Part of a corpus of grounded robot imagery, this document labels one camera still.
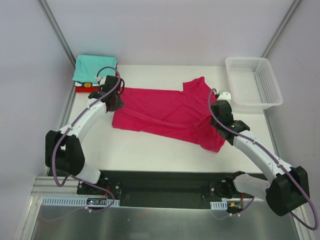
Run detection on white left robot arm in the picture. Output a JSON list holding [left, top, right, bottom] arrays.
[[45, 75, 125, 195]]

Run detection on white plastic basket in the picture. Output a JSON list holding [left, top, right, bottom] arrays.
[[225, 56, 283, 114]]

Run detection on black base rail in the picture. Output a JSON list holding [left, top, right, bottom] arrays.
[[65, 169, 261, 210]]

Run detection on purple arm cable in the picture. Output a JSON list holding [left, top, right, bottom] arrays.
[[52, 66, 122, 188], [207, 89, 319, 231]]

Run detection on crimson pink t shirt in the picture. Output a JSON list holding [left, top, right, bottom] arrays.
[[112, 76, 225, 153]]

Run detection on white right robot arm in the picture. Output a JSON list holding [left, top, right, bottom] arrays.
[[208, 100, 310, 216]]

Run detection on folded teal t shirt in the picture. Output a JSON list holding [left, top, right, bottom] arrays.
[[72, 54, 117, 87]]

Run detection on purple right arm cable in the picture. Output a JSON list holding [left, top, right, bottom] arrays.
[[207, 89, 319, 231]]

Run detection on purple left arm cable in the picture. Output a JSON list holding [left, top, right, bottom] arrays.
[[52, 66, 122, 188]]

